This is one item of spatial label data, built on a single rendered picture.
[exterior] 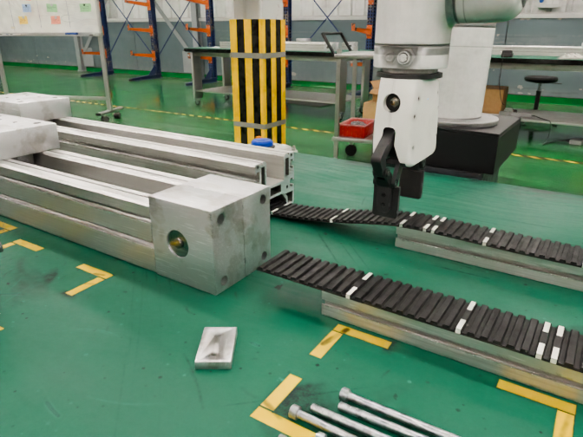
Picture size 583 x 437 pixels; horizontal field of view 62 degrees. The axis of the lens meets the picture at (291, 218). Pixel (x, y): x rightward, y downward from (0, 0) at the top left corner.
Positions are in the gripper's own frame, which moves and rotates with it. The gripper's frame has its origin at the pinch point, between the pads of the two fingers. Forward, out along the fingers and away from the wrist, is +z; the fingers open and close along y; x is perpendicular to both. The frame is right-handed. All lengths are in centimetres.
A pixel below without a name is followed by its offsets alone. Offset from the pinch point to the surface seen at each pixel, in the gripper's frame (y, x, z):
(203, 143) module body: 2.3, 35.5, -2.2
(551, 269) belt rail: -1.3, -18.6, 4.5
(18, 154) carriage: -20, 51, -3
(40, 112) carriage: -1, 76, -4
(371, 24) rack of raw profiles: 710, 327, -25
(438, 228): -1.2, -5.8, 2.6
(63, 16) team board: 298, 516, -31
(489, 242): -1.7, -11.9, 2.8
